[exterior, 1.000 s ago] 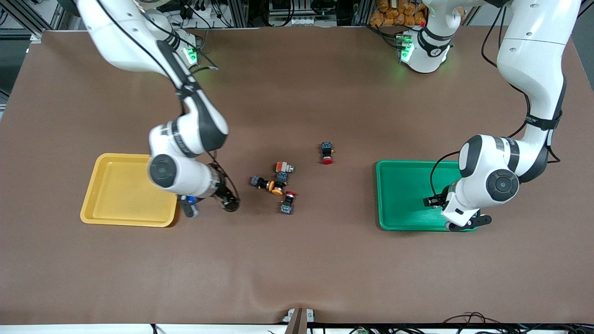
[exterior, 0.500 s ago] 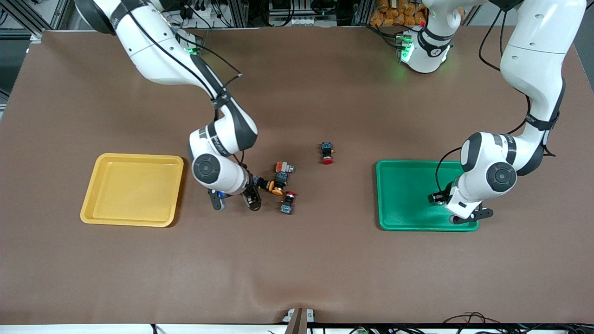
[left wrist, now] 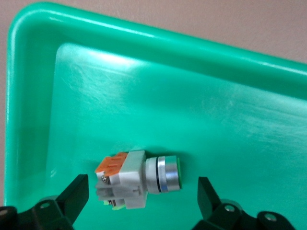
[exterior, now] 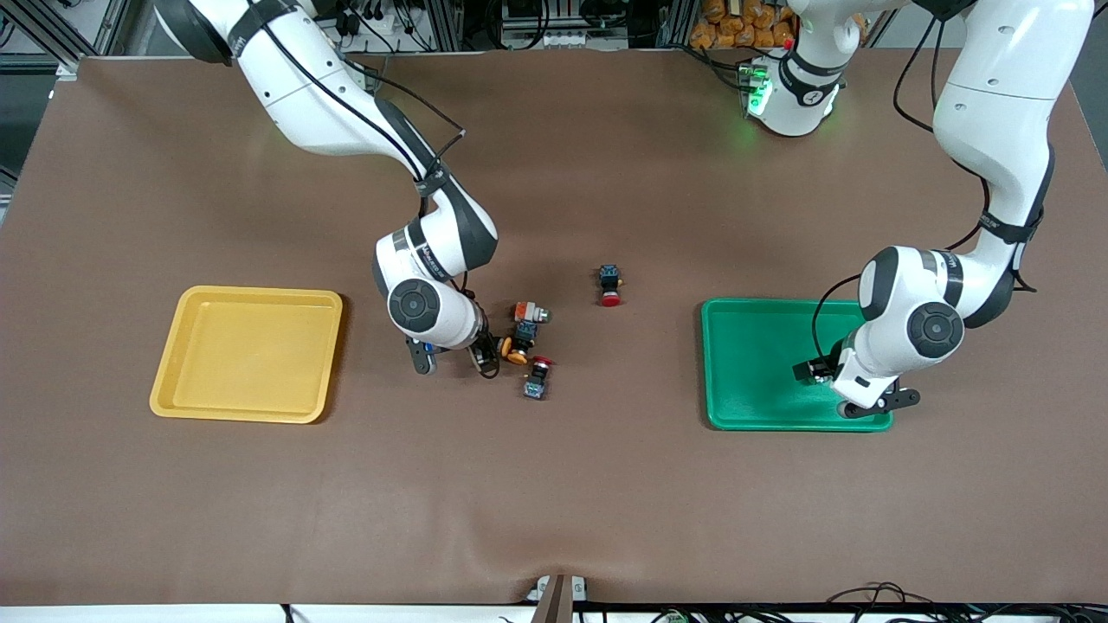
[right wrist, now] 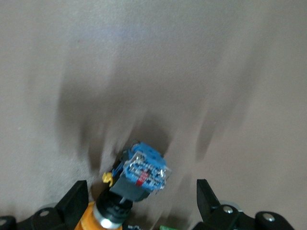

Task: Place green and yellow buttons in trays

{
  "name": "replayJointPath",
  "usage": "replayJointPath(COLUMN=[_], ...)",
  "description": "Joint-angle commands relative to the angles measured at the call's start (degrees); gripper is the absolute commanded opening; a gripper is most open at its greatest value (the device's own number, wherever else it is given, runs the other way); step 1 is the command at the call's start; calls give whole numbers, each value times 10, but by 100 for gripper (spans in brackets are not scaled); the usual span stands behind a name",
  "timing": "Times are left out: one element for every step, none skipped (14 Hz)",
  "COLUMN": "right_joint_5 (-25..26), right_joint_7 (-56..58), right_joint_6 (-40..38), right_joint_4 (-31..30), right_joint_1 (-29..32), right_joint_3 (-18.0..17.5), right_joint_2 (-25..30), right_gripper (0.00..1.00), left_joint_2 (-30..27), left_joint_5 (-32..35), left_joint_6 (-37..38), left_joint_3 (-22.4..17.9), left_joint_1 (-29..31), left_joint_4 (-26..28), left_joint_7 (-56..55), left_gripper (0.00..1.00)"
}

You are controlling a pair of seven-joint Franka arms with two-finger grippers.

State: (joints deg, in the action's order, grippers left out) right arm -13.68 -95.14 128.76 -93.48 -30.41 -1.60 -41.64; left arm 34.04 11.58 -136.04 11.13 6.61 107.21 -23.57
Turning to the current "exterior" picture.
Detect green plastic tray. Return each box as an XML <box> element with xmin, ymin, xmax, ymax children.
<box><xmin>699</xmin><ymin>299</ymin><xmax>894</xmax><ymax>433</ymax></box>

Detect brown table mat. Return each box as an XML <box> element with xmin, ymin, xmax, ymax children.
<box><xmin>0</xmin><ymin>48</ymin><xmax>1108</xmax><ymax>607</ymax></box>

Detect yellow plastic tray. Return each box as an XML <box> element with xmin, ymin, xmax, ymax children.
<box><xmin>149</xmin><ymin>286</ymin><xmax>344</xmax><ymax>425</ymax></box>

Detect white power strip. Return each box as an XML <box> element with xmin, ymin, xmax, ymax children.
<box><xmin>502</xmin><ymin>30</ymin><xmax>607</xmax><ymax>50</ymax></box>

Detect aluminium equipment rack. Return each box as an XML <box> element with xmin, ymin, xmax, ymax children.
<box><xmin>381</xmin><ymin>0</ymin><xmax>702</xmax><ymax>53</ymax></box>

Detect orange bagged items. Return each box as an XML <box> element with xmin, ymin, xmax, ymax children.
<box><xmin>690</xmin><ymin>0</ymin><xmax>796</xmax><ymax>50</ymax></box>

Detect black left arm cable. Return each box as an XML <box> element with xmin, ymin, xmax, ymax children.
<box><xmin>810</xmin><ymin>13</ymin><xmax>1040</xmax><ymax>369</ymax></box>

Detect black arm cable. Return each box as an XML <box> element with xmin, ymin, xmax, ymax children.
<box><xmin>810</xmin><ymin>13</ymin><xmax>1040</xmax><ymax>369</ymax></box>
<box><xmin>251</xmin><ymin>0</ymin><xmax>468</xmax><ymax>204</ymax></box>

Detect black cable bundle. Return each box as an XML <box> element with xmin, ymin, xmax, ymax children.
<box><xmin>822</xmin><ymin>582</ymin><xmax>1108</xmax><ymax>623</ymax></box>

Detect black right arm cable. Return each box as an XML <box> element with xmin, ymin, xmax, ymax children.
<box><xmin>251</xmin><ymin>0</ymin><xmax>468</xmax><ymax>204</ymax></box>

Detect aluminium frame profile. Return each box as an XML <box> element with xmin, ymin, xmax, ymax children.
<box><xmin>0</xmin><ymin>0</ymin><xmax>113</xmax><ymax>83</ymax></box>

